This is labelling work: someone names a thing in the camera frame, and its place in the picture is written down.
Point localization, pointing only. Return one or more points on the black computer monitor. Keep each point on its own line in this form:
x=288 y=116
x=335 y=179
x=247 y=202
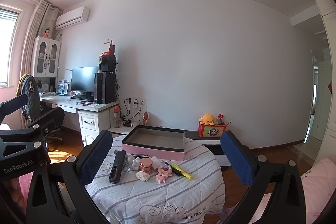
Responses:
x=84 y=79

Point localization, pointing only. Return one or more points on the red toy crate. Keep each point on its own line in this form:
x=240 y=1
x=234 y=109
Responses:
x=211 y=130

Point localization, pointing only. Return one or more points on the clear orange snack bag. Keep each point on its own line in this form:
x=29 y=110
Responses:
x=146 y=119

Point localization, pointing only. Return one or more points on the window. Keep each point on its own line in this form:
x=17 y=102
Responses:
x=8 y=43

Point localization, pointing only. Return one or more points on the small pink white candy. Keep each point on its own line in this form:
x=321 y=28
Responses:
x=160 y=178

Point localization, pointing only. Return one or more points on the white striped quilt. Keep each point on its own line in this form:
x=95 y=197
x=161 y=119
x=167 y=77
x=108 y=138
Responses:
x=157 y=200

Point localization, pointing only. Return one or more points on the white air conditioner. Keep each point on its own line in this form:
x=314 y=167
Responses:
x=72 y=18

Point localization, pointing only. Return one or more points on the black keyboard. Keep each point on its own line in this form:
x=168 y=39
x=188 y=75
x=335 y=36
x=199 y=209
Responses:
x=80 y=96

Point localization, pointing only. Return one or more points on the white side cabinet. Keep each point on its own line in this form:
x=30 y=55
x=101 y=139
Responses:
x=118 y=130

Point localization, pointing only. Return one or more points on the red paper bag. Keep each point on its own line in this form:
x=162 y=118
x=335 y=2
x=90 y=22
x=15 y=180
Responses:
x=110 y=48

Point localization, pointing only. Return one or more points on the pink doll figure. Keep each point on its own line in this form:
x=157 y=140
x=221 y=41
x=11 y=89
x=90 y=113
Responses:
x=47 y=33

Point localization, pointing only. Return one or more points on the black glasses case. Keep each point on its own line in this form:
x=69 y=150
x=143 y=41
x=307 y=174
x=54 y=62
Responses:
x=116 y=169

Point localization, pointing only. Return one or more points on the clear glass bottle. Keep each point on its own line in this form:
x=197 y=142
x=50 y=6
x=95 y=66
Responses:
x=126 y=169

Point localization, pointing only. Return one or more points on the grey office chair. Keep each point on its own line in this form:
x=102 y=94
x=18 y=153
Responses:
x=31 y=94

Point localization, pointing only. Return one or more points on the black box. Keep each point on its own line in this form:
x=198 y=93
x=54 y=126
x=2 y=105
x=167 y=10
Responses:
x=107 y=64

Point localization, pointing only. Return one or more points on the yellow highlighter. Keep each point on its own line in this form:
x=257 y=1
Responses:
x=183 y=172

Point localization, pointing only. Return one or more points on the white block toy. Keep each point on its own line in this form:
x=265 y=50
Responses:
x=143 y=176

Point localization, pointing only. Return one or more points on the green cardboard tray box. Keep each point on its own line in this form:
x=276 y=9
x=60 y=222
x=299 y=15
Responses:
x=152 y=151

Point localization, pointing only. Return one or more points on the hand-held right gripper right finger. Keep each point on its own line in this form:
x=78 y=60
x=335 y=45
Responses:
x=236 y=158

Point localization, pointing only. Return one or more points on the white glass-door cabinet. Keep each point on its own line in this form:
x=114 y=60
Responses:
x=47 y=56

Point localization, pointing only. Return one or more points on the yellow octopus plush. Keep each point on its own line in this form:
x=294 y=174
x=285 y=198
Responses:
x=207 y=119

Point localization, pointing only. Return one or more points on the white paw toy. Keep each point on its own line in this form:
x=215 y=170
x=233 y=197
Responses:
x=135 y=162

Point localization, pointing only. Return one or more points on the black hair clip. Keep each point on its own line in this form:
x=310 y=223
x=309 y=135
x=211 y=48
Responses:
x=174 y=170

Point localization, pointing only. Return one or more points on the rose gold jar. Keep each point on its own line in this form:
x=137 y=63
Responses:
x=146 y=166

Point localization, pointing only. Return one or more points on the small white box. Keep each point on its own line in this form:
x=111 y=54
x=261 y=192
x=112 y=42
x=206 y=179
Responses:
x=155 y=161

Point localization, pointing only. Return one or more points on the white round gadget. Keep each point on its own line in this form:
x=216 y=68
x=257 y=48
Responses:
x=128 y=159

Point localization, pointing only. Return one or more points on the red white card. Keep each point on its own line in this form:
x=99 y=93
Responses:
x=220 y=117

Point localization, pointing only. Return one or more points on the red door decoration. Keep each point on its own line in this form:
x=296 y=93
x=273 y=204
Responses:
x=330 y=88

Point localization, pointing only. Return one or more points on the small black cylinder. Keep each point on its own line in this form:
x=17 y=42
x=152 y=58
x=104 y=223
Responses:
x=128 y=124

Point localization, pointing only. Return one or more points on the black computer tower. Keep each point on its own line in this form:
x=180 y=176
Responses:
x=105 y=87

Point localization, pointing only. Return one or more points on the pink pillow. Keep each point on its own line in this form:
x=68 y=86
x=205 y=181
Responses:
x=317 y=179

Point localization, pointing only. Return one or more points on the clear bottle orange cap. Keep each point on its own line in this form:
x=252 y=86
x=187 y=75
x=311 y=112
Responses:
x=116 y=119

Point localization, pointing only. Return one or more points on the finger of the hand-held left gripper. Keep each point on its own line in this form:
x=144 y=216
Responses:
x=14 y=102
x=48 y=119

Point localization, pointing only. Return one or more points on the blue white package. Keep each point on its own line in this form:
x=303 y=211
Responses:
x=62 y=87

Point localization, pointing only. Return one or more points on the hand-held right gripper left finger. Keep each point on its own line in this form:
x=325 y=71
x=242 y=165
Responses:
x=97 y=158

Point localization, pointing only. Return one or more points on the white desk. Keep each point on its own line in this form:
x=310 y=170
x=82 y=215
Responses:
x=92 y=121

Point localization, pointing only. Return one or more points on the white door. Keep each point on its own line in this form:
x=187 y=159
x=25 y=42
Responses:
x=321 y=108

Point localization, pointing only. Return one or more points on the black-topped low cabinet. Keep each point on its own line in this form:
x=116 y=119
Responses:
x=207 y=141

